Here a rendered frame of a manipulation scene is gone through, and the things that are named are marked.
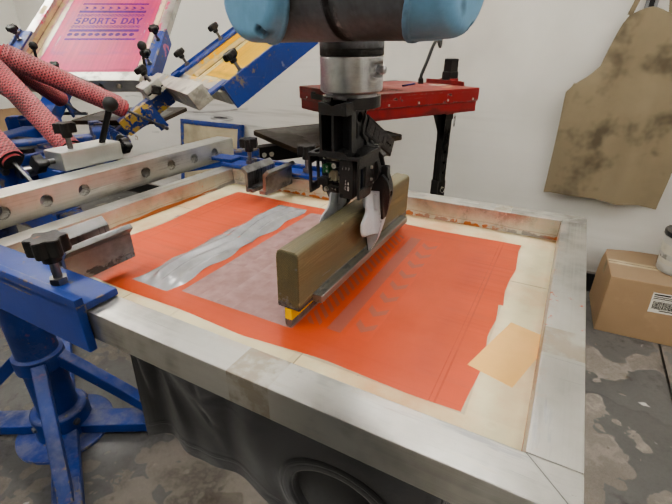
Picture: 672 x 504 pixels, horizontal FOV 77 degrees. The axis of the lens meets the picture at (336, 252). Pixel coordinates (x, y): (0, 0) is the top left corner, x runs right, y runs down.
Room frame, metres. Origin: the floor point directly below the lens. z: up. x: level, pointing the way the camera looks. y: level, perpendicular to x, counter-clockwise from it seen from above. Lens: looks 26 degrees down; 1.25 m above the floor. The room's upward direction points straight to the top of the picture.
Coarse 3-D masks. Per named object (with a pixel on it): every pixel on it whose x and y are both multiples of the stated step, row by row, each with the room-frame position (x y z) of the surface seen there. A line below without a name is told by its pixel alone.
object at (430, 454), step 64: (192, 192) 0.88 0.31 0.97; (320, 192) 0.88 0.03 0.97; (576, 256) 0.52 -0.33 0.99; (128, 320) 0.37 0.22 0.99; (576, 320) 0.37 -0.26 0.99; (256, 384) 0.28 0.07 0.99; (320, 384) 0.28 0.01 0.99; (576, 384) 0.28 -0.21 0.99; (384, 448) 0.22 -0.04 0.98; (448, 448) 0.21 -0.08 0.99; (512, 448) 0.21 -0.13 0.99; (576, 448) 0.21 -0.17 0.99
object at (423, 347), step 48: (144, 240) 0.66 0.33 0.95; (192, 240) 0.66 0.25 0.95; (144, 288) 0.50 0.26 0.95; (192, 288) 0.50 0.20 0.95; (240, 288) 0.50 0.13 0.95; (432, 288) 0.50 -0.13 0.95; (288, 336) 0.39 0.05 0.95; (336, 336) 0.39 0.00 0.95; (384, 336) 0.39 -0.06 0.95; (432, 336) 0.39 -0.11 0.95; (480, 336) 0.39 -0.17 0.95; (432, 384) 0.32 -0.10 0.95
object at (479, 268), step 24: (240, 192) 0.92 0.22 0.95; (192, 216) 0.77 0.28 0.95; (216, 216) 0.77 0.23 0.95; (240, 216) 0.77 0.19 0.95; (312, 216) 0.77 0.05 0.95; (264, 240) 0.66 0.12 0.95; (288, 240) 0.66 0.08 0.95; (432, 240) 0.66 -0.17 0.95; (456, 240) 0.66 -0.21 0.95; (480, 240) 0.66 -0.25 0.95; (432, 264) 0.57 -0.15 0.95; (456, 264) 0.57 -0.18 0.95; (480, 264) 0.57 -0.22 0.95; (504, 264) 0.57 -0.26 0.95; (456, 288) 0.50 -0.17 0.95; (480, 288) 0.50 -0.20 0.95; (504, 288) 0.50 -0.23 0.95
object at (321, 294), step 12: (396, 228) 0.64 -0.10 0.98; (384, 240) 0.59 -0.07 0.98; (360, 252) 0.54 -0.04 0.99; (372, 252) 0.55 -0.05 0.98; (348, 264) 0.51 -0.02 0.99; (360, 264) 0.52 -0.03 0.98; (336, 276) 0.47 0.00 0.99; (348, 276) 0.49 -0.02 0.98; (324, 288) 0.44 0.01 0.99; (336, 288) 0.46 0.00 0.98; (312, 300) 0.43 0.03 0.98; (324, 300) 0.43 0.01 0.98
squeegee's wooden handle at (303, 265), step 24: (336, 216) 0.52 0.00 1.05; (360, 216) 0.54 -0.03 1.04; (312, 240) 0.44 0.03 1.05; (336, 240) 0.48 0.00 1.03; (360, 240) 0.55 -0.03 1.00; (288, 264) 0.41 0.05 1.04; (312, 264) 0.43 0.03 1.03; (336, 264) 0.48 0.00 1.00; (288, 288) 0.41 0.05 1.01; (312, 288) 0.43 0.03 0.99
